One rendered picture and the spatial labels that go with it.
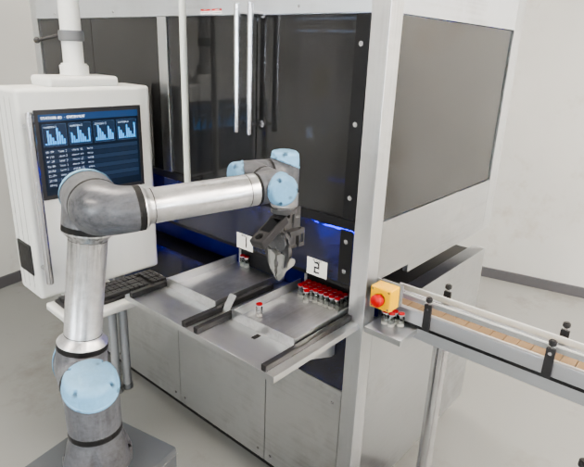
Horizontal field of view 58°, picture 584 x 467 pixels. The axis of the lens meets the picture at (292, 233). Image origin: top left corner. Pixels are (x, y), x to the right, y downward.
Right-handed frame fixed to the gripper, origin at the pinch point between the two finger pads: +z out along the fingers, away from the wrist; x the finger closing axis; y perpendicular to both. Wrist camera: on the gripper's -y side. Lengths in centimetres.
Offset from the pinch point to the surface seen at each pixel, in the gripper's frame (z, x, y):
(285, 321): 21.3, 6.9, 12.2
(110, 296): 27, 71, -11
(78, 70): -51, 93, -4
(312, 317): 21.3, 2.1, 20.4
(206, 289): 21.3, 42.2, 9.6
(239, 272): 21, 45, 28
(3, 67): -43, 297, 51
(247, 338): 21.6, 8.0, -3.6
